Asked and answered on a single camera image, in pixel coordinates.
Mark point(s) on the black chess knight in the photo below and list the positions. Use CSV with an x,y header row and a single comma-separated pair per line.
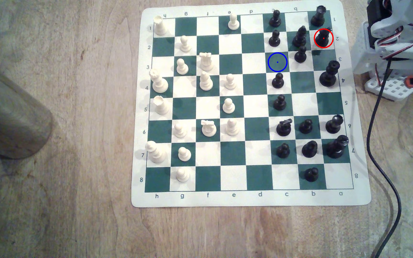
x,y
323,38
283,128

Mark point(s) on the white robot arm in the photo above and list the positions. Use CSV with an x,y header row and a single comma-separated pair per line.
x,y
400,46

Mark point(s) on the white chess knight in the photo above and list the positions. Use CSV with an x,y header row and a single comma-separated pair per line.
x,y
206,61
209,129

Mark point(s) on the white chess pawn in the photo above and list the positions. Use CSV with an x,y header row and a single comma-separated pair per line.
x,y
180,131
182,67
182,175
232,128
228,106
233,22
184,154
230,82
184,44

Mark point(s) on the white chess bishop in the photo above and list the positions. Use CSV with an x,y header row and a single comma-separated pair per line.
x,y
205,81

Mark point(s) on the white chess rook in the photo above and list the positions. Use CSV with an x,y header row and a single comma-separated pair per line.
x,y
160,27
161,106

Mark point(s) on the white chess king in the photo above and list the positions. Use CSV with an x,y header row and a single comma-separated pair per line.
x,y
155,153

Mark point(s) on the white chess queen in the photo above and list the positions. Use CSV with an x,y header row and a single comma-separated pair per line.
x,y
159,83

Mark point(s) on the black chess pawn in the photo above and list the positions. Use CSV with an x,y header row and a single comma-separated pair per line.
x,y
278,81
300,55
312,175
279,103
275,19
274,39
283,151
305,127

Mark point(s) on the green and white chess mat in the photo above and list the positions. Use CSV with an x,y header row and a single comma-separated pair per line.
x,y
253,64

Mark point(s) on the black chess bishop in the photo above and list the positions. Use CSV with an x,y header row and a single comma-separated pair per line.
x,y
299,37

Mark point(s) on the black chess king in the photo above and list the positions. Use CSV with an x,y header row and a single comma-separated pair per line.
x,y
336,148

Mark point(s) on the black chess queen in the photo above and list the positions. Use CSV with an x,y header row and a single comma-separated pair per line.
x,y
328,76

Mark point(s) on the metallic cylinder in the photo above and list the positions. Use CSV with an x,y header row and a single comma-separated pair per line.
x,y
9,114

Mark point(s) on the white grid base plate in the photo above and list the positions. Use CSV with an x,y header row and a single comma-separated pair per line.
x,y
393,87

